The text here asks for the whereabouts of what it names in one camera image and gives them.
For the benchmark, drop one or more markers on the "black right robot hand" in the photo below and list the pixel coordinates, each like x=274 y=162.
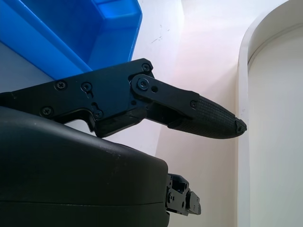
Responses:
x=71 y=170

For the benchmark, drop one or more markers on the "blue plastic tray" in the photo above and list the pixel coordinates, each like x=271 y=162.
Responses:
x=71 y=28

